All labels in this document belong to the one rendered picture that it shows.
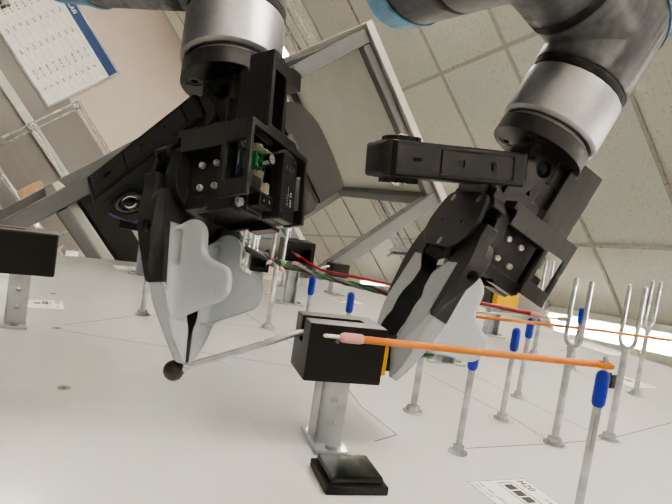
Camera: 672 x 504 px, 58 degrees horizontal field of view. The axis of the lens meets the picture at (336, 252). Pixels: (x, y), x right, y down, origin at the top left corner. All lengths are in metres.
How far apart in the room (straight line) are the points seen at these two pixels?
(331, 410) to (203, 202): 0.17
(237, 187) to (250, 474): 0.18
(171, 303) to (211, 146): 0.10
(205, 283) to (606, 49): 0.32
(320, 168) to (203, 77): 1.10
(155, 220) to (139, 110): 7.73
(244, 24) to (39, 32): 7.83
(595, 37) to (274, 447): 0.37
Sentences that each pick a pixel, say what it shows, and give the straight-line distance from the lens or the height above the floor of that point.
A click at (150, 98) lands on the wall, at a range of 8.16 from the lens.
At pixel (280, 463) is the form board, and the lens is 0.41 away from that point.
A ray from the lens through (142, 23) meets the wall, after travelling 8.38.
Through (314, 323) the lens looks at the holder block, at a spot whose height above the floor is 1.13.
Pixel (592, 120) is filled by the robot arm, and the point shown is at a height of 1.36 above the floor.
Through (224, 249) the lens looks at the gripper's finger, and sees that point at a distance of 0.44.
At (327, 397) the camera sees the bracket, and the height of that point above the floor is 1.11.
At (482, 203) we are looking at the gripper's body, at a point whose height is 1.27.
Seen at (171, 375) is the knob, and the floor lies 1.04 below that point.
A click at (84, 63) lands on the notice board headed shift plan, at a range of 8.17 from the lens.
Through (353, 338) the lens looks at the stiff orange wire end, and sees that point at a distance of 0.31.
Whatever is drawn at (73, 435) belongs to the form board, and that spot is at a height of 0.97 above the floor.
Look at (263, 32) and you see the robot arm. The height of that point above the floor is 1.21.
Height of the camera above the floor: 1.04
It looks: 18 degrees up
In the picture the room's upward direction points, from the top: 56 degrees clockwise
